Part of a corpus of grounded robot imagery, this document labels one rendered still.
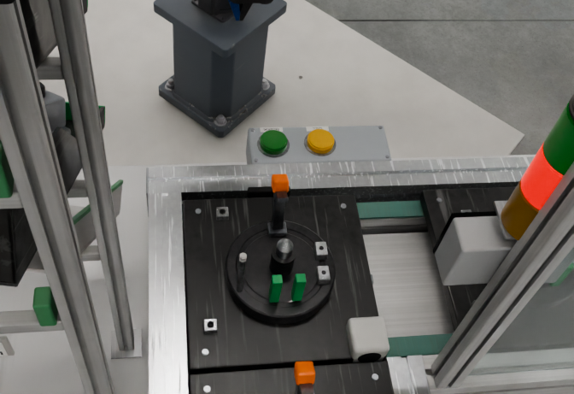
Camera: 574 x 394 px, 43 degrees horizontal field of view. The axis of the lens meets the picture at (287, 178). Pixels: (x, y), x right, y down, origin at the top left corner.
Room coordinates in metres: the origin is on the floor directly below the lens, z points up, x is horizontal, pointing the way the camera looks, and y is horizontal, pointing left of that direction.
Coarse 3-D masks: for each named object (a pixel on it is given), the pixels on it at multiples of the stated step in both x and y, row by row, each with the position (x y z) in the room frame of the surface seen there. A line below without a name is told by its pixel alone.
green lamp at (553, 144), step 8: (568, 104) 0.41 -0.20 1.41; (568, 112) 0.40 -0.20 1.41; (560, 120) 0.40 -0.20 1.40; (568, 120) 0.39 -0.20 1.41; (552, 128) 0.41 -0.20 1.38; (560, 128) 0.39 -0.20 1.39; (568, 128) 0.39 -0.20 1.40; (552, 136) 0.40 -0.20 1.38; (560, 136) 0.39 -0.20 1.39; (568, 136) 0.39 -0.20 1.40; (544, 144) 0.40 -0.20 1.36; (552, 144) 0.39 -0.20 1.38; (560, 144) 0.39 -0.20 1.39; (568, 144) 0.38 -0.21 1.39; (544, 152) 0.40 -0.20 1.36; (552, 152) 0.39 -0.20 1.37; (560, 152) 0.38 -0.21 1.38; (568, 152) 0.38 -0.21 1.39; (552, 160) 0.39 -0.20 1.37; (560, 160) 0.38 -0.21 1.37; (568, 160) 0.38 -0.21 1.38; (560, 168) 0.38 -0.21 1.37; (568, 168) 0.38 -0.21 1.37
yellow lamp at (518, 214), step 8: (520, 184) 0.40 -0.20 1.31; (512, 192) 0.41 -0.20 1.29; (520, 192) 0.39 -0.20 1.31; (512, 200) 0.40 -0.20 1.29; (520, 200) 0.39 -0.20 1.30; (504, 208) 0.40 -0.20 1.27; (512, 208) 0.39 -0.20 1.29; (520, 208) 0.39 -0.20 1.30; (528, 208) 0.38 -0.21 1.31; (504, 216) 0.40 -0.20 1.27; (512, 216) 0.39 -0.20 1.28; (520, 216) 0.38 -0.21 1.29; (528, 216) 0.38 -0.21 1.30; (504, 224) 0.39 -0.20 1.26; (512, 224) 0.38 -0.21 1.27; (520, 224) 0.38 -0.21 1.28; (528, 224) 0.38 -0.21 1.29; (512, 232) 0.38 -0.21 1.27; (520, 232) 0.38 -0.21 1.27
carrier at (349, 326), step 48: (192, 240) 0.49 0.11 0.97; (240, 240) 0.49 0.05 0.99; (288, 240) 0.46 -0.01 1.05; (336, 240) 0.53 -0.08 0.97; (192, 288) 0.42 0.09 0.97; (240, 288) 0.42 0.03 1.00; (288, 288) 0.43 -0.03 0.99; (336, 288) 0.46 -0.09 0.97; (192, 336) 0.36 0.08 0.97; (240, 336) 0.37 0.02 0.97; (288, 336) 0.38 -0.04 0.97; (336, 336) 0.39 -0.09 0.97; (384, 336) 0.39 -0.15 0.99
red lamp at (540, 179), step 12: (540, 156) 0.40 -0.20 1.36; (528, 168) 0.41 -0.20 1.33; (540, 168) 0.39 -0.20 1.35; (552, 168) 0.38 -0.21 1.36; (528, 180) 0.39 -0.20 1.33; (540, 180) 0.39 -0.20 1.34; (552, 180) 0.38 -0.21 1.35; (528, 192) 0.39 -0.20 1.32; (540, 192) 0.38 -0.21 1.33; (540, 204) 0.38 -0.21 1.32
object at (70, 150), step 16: (64, 144) 0.37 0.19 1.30; (64, 160) 0.36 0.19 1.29; (64, 176) 0.35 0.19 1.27; (0, 224) 0.25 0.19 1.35; (16, 224) 0.26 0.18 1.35; (0, 240) 0.24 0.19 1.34; (16, 240) 0.25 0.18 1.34; (32, 240) 0.27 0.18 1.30; (0, 256) 0.24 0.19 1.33; (16, 256) 0.24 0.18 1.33; (32, 256) 0.26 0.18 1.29; (0, 272) 0.23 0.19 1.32; (16, 272) 0.23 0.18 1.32
